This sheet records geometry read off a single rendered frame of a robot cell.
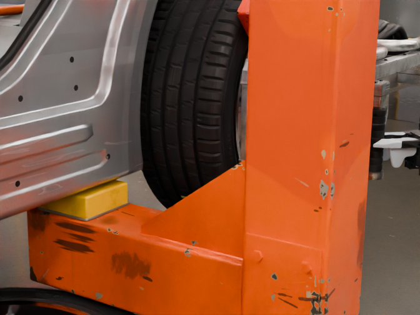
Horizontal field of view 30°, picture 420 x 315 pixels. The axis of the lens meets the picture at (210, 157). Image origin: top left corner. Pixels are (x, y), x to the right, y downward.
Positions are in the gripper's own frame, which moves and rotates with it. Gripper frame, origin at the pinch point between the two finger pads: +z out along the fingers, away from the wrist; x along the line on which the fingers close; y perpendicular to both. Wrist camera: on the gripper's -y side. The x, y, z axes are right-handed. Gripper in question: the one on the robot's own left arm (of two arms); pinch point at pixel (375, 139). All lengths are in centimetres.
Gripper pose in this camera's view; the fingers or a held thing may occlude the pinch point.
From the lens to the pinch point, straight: 165.6
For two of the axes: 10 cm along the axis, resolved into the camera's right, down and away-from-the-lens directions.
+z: -9.8, 0.4, -2.0
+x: -2.1, -2.5, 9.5
